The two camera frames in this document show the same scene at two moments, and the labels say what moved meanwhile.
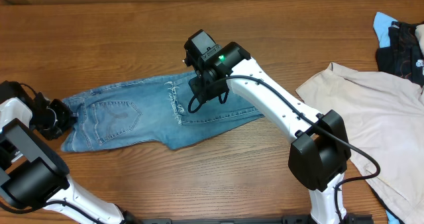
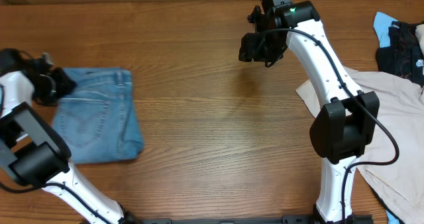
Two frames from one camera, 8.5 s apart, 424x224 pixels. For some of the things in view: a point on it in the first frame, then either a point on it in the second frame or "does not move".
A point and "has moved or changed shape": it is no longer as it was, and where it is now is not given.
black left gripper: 65,113 -> 64,86
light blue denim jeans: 155,110 has moved or changed shape
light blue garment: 381,23 does not move
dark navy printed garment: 405,56 does not move
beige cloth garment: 383,113 does not move
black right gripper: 198,87 -> 249,51
